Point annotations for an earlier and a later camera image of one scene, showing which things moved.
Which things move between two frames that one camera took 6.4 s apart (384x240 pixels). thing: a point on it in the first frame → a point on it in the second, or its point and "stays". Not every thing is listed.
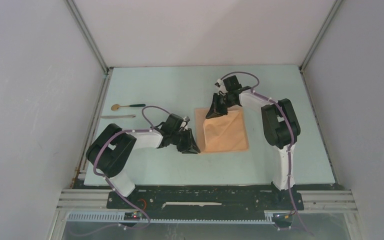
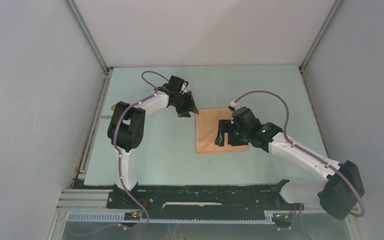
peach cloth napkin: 221,133 stays
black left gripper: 191,147 → 184,112
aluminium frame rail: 84,200 stays
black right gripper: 215,110 → 224,126
